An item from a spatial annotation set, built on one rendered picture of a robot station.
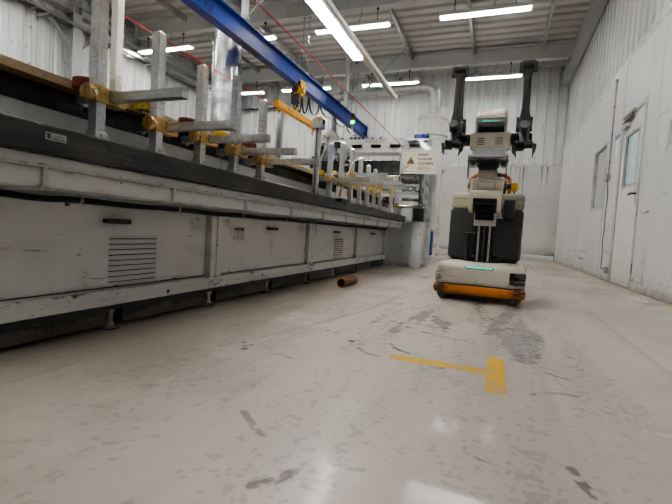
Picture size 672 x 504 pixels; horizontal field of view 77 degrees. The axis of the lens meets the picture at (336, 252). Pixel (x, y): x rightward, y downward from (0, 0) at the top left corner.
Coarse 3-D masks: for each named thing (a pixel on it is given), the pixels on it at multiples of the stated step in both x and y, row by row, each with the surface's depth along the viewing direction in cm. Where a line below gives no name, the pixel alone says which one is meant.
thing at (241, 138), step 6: (186, 138) 187; (210, 138) 183; (216, 138) 182; (222, 138) 180; (228, 138) 179; (234, 138) 178; (240, 138) 177; (246, 138) 176; (252, 138) 175; (258, 138) 174; (264, 138) 173; (270, 138) 176; (186, 144) 188
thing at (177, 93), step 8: (168, 88) 128; (176, 88) 127; (184, 88) 127; (80, 96) 140; (112, 96) 136; (120, 96) 135; (128, 96) 133; (136, 96) 132; (144, 96) 131; (152, 96) 130; (160, 96) 129; (168, 96) 128; (176, 96) 127; (184, 96) 127; (80, 104) 142
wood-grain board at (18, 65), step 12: (0, 60) 121; (12, 60) 124; (12, 72) 128; (24, 72) 128; (36, 72) 130; (48, 72) 134; (48, 84) 138; (60, 84) 138; (132, 108) 165; (168, 120) 183; (240, 144) 234; (300, 168) 306
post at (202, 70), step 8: (200, 72) 178; (208, 72) 181; (200, 80) 179; (208, 80) 181; (200, 88) 179; (200, 96) 179; (200, 104) 179; (200, 112) 179; (200, 120) 179; (200, 144) 179; (200, 152) 180
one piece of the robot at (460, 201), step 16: (464, 208) 337; (464, 224) 335; (496, 224) 326; (512, 224) 322; (464, 240) 335; (480, 240) 327; (496, 240) 326; (512, 240) 322; (464, 256) 331; (480, 256) 327; (496, 256) 324; (512, 256) 322
